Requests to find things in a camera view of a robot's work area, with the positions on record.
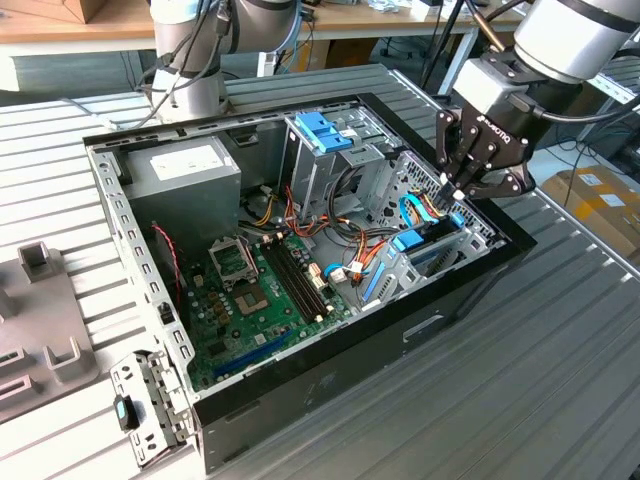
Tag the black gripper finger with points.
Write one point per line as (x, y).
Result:
(447, 140)
(507, 186)

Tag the hard disk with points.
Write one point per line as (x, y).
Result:
(406, 240)

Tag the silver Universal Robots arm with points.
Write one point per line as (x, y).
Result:
(185, 75)

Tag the grey metal disk bay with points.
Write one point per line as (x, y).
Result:
(397, 272)

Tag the black tripod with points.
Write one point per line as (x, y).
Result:
(440, 50)

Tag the labelled cardboard box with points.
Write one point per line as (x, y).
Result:
(600, 205)

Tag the blue plastic bay latch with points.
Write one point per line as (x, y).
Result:
(320, 132)

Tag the metal slat shelf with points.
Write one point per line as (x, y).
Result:
(620, 85)

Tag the brown cardboard box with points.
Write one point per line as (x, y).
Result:
(350, 52)
(87, 10)

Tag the grey metal drive cage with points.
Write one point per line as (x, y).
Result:
(310, 175)

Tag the beige board connector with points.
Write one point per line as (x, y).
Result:
(316, 277)

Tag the black RAM slot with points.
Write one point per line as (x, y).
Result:
(290, 285)
(302, 277)

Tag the black open PC case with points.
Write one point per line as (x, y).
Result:
(350, 380)

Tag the CPU socket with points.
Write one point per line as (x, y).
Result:
(252, 302)

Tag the grey power supply unit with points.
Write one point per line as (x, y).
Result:
(185, 210)

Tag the green motherboard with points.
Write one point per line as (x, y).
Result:
(235, 335)

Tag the blue expansion slot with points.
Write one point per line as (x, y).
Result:
(252, 353)

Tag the black latch teal face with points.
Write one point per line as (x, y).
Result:
(131, 412)

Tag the grey parts rack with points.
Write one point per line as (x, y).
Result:
(45, 320)

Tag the white camera box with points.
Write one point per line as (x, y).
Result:
(480, 85)

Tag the black camera bracket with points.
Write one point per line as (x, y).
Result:
(507, 65)

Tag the wooden desk white frame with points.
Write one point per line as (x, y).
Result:
(380, 22)

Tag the silver slot bracket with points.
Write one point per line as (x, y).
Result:
(127, 375)

